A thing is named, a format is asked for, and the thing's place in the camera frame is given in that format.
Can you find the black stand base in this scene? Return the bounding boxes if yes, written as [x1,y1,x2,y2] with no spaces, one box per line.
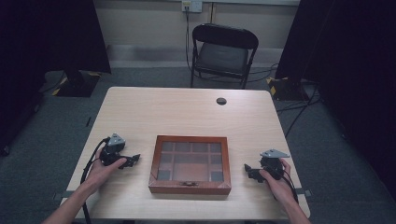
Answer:
[266,76,313,102]
[55,70,103,98]

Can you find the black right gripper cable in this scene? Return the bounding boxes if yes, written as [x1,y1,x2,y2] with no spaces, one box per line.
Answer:
[273,169,300,204]

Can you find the grey table frame bar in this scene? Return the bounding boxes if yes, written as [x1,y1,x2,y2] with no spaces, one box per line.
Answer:
[294,188,313,198]
[51,189,77,202]

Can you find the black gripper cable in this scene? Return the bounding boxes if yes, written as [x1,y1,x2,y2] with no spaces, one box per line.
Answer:
[273,169,300,204]
[79,137,110,224]

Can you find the black curtain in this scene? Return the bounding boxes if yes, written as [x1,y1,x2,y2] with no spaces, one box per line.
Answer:
[0,0,112,155]
[275,0,396,202]

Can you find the wooden box with glass lid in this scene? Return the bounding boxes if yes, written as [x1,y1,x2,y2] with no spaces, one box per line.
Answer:
[148,134,233,196]

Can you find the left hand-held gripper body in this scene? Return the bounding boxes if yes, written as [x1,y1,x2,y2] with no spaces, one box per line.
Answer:
[99,133,127,167]

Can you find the person's left hand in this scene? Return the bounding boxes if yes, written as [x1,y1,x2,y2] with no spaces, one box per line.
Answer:
[84,149,128,189]

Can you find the white wall outlet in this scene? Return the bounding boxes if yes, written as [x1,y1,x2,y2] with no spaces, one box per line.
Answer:
[181,0,204,14]

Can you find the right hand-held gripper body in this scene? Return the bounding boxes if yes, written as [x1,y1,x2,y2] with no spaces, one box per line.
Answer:
[260,148,291,181]

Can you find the black floor cables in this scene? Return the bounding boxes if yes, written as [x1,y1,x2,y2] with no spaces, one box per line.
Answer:
[248,63,323,138]

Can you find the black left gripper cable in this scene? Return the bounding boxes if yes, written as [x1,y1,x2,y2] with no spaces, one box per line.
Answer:
[79,137,110,224]

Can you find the black folding chair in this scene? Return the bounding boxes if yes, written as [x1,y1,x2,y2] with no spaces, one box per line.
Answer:
[189,22,260,91]

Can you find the black cable from wall outlet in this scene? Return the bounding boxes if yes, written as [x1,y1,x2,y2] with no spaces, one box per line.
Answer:
[184,6,193,72]

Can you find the person's right hand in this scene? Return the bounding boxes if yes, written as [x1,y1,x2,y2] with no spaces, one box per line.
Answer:
[259,158,295,205]

